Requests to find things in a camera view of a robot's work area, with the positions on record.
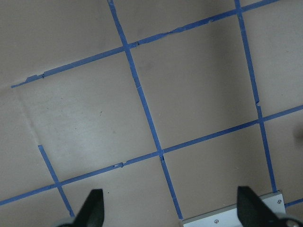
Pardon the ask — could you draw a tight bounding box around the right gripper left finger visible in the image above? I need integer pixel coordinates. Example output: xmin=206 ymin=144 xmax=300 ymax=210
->
xmin=71 ymin=189 xmax=105 ymax=227

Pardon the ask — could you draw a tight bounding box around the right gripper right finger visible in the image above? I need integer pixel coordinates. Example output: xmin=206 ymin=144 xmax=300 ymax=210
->
xmin=237 ymin=186 xmax=281 ymax=227

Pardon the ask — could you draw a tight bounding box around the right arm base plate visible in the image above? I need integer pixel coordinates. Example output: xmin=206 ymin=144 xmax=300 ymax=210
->
xmin=182 ymin=191 xmax=286 ymax=227

